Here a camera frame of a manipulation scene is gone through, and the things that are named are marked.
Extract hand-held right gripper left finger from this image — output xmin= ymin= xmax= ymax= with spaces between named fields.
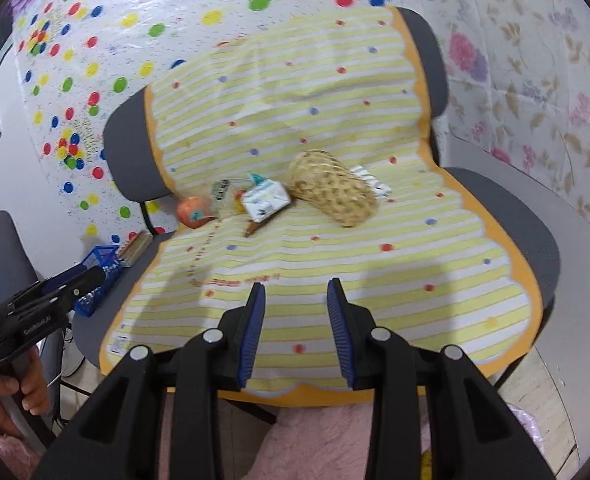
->
xmin=32 ymin=282 xmax=267 ymax=480

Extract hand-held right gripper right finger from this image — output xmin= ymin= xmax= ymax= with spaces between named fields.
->
xmin=326 ymin=277 xmax=558 ymax=480

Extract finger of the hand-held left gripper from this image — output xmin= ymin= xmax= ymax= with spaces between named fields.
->
xmin=58 ymin=266 xmax=107 ymax=302
xmin=12 ymin=274 xmax=83 ymax=307

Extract clear yellow-edged packet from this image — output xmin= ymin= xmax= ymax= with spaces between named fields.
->
xmin=202 ymin=176 xmax=248 ymax=221

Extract white black-striped wrapper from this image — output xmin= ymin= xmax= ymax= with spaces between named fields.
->
xmin=350 ymin=164 xmax=393 ymax=202

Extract pink plastic bag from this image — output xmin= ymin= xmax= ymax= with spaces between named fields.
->
xmin=510 ymin=405 xmax=546 ymax=441

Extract person's left hand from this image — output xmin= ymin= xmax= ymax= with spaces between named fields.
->
xmin=0 ymin=354 xmax=49 ymax=436

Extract blue plastic basket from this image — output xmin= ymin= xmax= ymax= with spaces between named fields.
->
xmin=72 ymin=245 xmax=123 ymax=317

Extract pink fluffy pants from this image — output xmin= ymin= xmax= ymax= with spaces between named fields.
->
xmin=160 ymin=395 xmax=436 ymax=480

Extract red apple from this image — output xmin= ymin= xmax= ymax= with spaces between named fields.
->
xmin=176 ymin=195 xmax=218 ymax=230

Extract grey office chair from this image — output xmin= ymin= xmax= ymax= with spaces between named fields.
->
xmin=102 ymin=7 xmax=560 ymax=406

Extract yellow striped plastic cloth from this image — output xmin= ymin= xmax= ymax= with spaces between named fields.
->
xmin=98 ymin=6 xmax=543 ymax=406

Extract balloon print plastic sheet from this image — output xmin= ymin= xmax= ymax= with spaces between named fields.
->
xmin=12 ymin=0 xmax=411 ymax=241

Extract floral print plastic sheet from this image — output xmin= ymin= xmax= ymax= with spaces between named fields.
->
xmin=405 ymin=0 xmax=590 ymax=241

